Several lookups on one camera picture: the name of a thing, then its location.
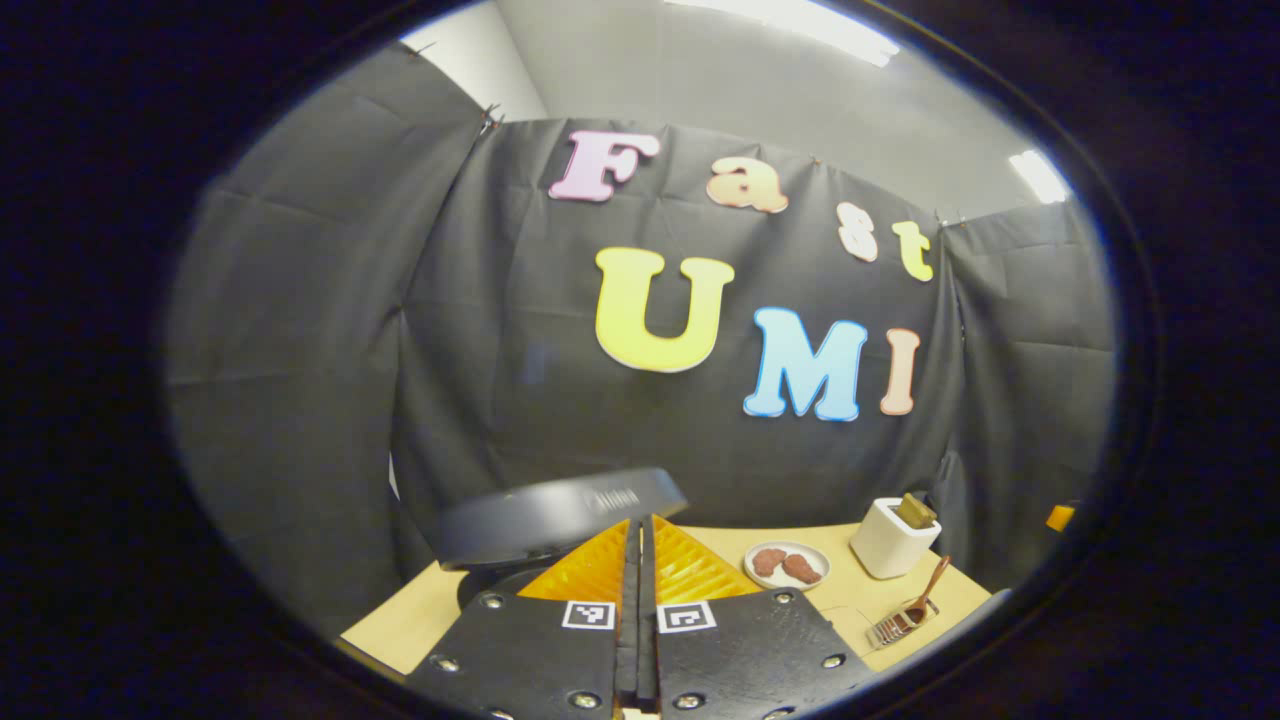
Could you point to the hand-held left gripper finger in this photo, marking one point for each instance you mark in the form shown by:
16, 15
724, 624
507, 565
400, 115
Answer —
648, 620
631, 620

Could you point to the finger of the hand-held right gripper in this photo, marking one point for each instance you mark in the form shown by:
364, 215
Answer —
1060, 518

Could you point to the black and white rice cooker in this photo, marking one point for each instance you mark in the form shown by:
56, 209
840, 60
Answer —
540, 520

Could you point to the brown wooden spoon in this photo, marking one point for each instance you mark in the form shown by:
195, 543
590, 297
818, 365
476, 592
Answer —
930, 585

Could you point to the square metal chopstick holder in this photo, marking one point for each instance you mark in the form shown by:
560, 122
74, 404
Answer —
890, 632

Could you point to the round white plate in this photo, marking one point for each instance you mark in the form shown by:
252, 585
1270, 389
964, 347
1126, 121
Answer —
770, 582

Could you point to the red meat piece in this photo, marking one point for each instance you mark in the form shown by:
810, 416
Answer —
803, 569
768, 561

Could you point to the brown toast slice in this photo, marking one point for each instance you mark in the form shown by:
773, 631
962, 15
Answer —
915, 510

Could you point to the white toaster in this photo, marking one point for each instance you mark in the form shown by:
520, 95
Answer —
885, 545

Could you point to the small ceiling light panel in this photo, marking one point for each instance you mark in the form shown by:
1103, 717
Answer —
1040, 176

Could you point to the black backdrop cloth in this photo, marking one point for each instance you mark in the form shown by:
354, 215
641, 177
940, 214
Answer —
300, 350

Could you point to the long ceiling light panel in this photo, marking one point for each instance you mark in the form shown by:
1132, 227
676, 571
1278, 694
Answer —
790, 25

